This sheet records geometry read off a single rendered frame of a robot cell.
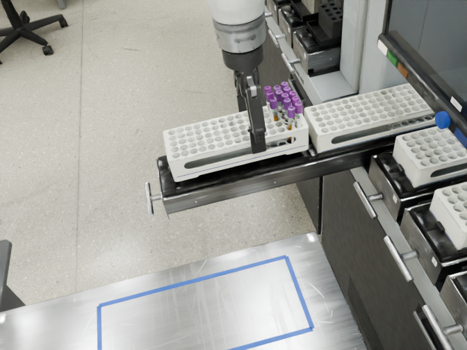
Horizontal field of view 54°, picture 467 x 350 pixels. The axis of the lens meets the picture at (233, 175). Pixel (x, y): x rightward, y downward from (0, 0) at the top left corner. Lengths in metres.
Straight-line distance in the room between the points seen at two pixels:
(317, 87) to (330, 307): 0.71
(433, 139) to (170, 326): 0.62
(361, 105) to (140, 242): 1.20
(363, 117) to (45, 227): 1.56
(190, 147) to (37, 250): 1.29
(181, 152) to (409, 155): 0.45
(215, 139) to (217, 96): 1.62
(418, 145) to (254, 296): 0.44
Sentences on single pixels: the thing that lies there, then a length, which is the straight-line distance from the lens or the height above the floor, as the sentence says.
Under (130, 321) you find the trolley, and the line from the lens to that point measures 0.82.
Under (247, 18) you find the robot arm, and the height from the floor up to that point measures 1.16.
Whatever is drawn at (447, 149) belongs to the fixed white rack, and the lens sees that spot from 0.99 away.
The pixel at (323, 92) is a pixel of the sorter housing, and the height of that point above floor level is 0.73.
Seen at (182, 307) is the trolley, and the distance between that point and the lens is 0.81.
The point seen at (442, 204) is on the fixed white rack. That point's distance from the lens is 0.88.
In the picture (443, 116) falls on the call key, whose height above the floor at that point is 0.99.
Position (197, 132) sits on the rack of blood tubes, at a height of 0.88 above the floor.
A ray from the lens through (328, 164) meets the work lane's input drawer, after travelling 1.02.
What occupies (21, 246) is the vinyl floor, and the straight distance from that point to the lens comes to 2.19.
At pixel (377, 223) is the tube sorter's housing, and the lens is 1.10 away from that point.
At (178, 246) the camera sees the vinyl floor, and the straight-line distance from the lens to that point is 1.90.
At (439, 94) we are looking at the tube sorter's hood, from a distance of 0.89.
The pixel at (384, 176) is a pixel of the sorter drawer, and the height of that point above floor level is 0.81.
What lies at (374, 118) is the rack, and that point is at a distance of 1.04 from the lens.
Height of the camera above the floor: 1.52
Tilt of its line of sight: 46 degrees down
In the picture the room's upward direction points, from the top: 10 degrees counter-clockwise
